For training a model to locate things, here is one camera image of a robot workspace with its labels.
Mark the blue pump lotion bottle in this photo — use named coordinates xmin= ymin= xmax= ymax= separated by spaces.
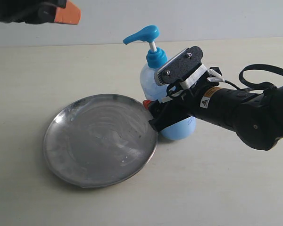
xmin=122 ymin=25 xmax=198 ymax=141

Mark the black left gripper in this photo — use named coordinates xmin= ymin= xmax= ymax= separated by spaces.
xmin=0 ymin=0 xmax=81 ymax=25

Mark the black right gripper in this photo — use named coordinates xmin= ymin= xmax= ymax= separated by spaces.
xmin=142 ymin=95 xmax=200 ymax=132

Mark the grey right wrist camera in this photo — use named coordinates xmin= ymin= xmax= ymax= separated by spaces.
xmin=154 ymin=46 xmax=207 ymax=89

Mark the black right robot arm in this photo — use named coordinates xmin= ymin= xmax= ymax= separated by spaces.
xmin=143 ymin=86 xmax=283 ymax=151

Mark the round steel plate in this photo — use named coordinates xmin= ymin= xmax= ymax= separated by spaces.
xmin=42 ymin=94 xmax=158 ymax=188

